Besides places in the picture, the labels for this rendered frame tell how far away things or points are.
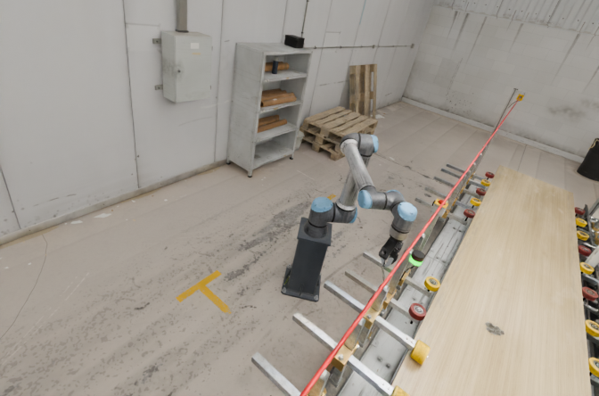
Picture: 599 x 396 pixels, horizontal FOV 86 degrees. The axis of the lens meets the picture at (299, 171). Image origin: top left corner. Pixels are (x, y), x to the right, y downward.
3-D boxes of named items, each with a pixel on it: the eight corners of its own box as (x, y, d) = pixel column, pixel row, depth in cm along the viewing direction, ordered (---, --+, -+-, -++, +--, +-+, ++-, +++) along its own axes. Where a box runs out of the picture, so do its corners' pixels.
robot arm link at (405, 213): (413, 201, 156) (422, 214, 148) (405, 221, 163) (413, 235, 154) (395, 200, 155) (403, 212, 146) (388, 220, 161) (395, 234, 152)
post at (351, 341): (327, 385, 145) (354, 318, 122) (331, 380, 148) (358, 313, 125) (333, 391, 144) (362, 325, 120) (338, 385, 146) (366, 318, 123)
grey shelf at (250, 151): (225, 163, 431) (234, 42, 356) (271, 147, 497) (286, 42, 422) (250, 177, 410) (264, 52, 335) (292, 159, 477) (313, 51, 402)
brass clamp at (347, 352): (329, 362, 128) (332, 355, 125) (346, 339, 138) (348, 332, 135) (342, 373, 125) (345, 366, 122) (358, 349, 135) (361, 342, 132)
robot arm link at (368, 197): (339, 127, 207) (365, 196, 153) (356, 129, 209) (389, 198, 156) (334, 142, 214) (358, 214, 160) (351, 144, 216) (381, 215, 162)
